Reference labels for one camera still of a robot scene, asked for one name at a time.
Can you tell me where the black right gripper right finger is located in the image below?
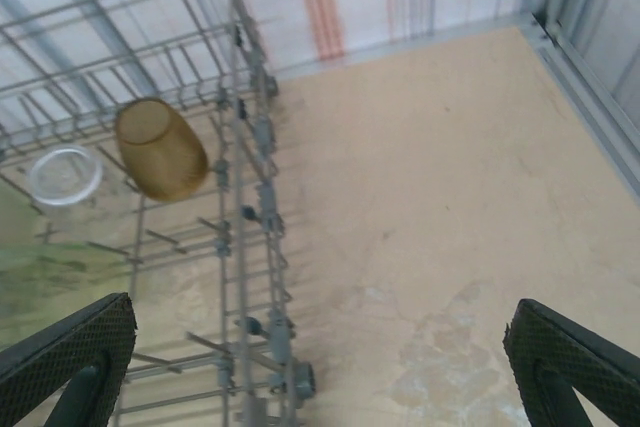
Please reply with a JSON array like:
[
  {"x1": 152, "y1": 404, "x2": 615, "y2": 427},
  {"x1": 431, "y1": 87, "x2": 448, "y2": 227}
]
[{"x1": 503, "y1": 298, "x2": 640, "y2": 427}]

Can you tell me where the aluminium side rail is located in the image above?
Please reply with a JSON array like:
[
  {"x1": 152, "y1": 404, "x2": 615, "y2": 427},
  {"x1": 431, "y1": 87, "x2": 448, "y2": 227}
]
[{"x1": 519, "y1": 11, "x2": 640, "y2": 188}]

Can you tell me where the small clear cup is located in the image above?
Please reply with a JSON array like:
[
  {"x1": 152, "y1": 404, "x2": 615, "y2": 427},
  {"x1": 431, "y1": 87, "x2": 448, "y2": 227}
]
[{"x1": 27, "y1": 144, "x2": 105, "y2": 228}]

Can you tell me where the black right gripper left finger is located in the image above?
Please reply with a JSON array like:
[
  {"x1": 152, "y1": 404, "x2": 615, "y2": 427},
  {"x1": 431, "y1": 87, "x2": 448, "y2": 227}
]
[{"x1": 0, "y1": 292, "x2": 138, "y2": 427}]

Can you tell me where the grey wire dish rack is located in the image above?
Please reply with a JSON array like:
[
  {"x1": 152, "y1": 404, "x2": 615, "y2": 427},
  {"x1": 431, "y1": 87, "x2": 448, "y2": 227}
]
[{"x1": 0, "y1": 0, "x2": 317, "y2": 427}]

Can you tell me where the amber plastic cup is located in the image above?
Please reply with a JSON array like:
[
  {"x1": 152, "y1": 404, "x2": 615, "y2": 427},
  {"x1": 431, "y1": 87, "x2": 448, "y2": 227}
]
[{"x1": 114, "y1": 98, "x2": 210, "y2": 204}]

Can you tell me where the green transparent glass cup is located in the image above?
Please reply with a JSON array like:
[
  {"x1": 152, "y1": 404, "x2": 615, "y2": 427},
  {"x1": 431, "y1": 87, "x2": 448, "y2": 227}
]
[{"x1": 0, "y1": 181, "x2": 134, "y2": 348}]

